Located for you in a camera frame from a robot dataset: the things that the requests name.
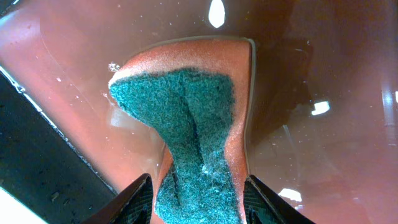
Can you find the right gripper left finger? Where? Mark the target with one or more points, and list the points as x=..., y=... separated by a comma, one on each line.
x=132, y=206

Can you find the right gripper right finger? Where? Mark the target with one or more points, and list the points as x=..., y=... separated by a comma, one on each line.
x=263, y=206

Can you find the dark red rectangular tray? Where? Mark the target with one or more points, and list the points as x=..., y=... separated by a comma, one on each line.
x=322, y=118

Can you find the orange sponge with dark scourer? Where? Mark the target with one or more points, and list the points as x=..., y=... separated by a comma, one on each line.
x=196, y=94

